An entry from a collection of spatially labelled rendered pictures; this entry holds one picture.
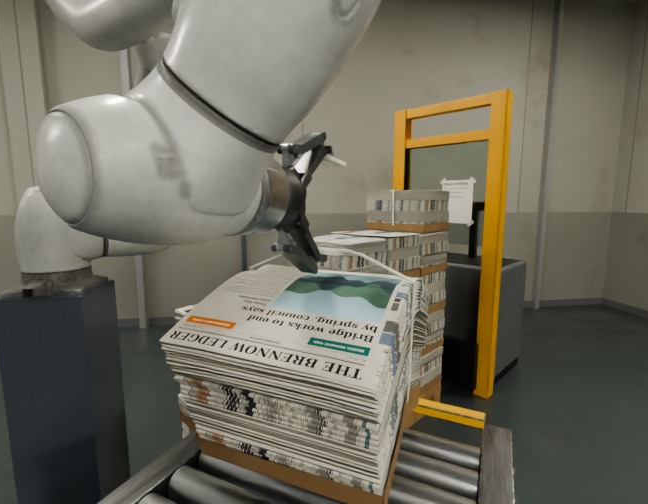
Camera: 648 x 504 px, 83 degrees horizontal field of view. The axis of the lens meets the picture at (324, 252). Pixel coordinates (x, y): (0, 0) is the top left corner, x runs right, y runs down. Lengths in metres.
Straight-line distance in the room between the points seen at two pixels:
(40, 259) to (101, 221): 0.87
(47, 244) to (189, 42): 0.90
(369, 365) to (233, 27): 0.32
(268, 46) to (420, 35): 4.12
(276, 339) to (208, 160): 0.25
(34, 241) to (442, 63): 3.91
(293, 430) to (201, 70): 0.41
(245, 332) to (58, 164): 0.29
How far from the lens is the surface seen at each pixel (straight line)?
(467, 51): 4.52
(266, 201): 0.36
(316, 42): 0.26
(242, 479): 0.72
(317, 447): 0.52
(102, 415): 1.25
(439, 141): 2.58
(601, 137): 5.31
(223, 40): 0.26
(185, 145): 0.26
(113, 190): 0.25
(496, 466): 0.76
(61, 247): 1.12
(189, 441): 0.79
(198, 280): 3.88
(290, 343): 0.44
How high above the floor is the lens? 1.24
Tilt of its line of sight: 8 degrees down
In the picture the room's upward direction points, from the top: straight up
